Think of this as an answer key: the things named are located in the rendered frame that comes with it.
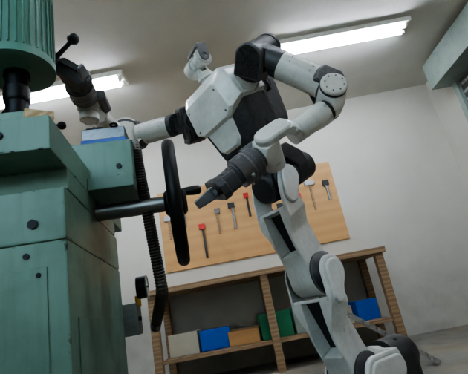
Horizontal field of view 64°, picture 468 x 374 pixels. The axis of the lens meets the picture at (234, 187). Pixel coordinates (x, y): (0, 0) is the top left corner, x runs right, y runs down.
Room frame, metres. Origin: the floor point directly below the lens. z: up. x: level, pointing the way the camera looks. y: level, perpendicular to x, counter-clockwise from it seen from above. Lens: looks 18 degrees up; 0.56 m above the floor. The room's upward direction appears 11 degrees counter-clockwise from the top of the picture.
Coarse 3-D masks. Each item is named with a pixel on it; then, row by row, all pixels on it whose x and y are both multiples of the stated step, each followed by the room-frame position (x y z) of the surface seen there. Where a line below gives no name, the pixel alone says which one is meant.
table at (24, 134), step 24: (0, 120) 0.50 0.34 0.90; (24, 120) 0.51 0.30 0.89; (48, 120) 0.52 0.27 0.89; (0, 144) 0.50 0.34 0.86; (24, 144) 0.51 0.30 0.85; (48, 144) 0.51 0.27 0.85; (0, 168) 0.55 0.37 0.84; (24, 168) 0.57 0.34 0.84; (48, 168) 0.59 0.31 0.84; (72, 168) 0.63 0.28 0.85; (96, 192) 0.74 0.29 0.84; (120, 192) 0.77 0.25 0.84
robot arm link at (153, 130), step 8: (120, 120) 1.36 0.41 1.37; (128, 120) 1.37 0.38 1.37; (136, 120) 1.39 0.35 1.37; (152, 120) 1.36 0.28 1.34; (160, 120) 1.34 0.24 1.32; (136, 128) 1.37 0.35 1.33; (144, 128) 1.36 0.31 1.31; (152, 128) 1.36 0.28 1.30; (160, 128) 1.35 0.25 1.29; (136, 136) 1.38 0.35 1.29; (144, 136) 1.38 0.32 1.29; (152, 136) 1.37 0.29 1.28; (160, 136) 1.38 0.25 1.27; (168, 136) 1.38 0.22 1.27; (144, 144) 1.41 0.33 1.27
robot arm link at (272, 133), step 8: (280, 120) 0.94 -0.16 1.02; (288, 120) 0.93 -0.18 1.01; (264, 128) 0.94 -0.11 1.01; (272, 128) 0.93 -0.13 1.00; (280, 128) 0.92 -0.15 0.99; (288, 128) 0.92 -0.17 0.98; (296, 128) 0.94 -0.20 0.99; (256, 136) 0.93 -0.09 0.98; (264, 136) 0.92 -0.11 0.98; (272, 136) 0.91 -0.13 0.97; (280, 136) 0.92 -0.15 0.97; (288, 136) 1.00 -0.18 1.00; (296, 136) 0.95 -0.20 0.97; (304, 136) 0.97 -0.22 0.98; (256, 144) 0.94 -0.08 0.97; (264, 144) 0.92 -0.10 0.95; (272, 144) 0.92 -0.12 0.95; (296, 144) 0.99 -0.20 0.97
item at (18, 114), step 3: (18, 111) 0.73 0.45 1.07; (21, 111) 0.74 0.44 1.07; (0, 114) 0.73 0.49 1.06; (3, 114) 0.73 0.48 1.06; (6, 114) 0.73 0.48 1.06; (9, 114) 0.73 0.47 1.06; (12, 114) 0.73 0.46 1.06; (15, 114) 0.73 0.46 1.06; (18, 114) 0.73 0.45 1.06; (21, 114) 0.73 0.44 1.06; (0, 117) 0.73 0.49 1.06; (3, 117) 0.73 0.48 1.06; (6, 117) 0.73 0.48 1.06; (9, 117) 0.73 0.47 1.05; (12, 117) 0.73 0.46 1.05; (15, 117) 0.73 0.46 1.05; (18, 117) 0.73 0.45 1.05; (21, 117) 0.73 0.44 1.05
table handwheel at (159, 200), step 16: (176, 160) 0.70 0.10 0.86; (176, 176) 0.68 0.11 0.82; (176, 192) 0.68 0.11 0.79; (96, 208) 0.78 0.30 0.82; (112, 208) 0.78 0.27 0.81; (128, 208) 0.79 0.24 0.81; (144, 208) 0.79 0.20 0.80; (160, 208) 0.80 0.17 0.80; (176, 208) 0.69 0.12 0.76; (176, 224) 0.70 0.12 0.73; (176, 240) 0.73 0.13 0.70
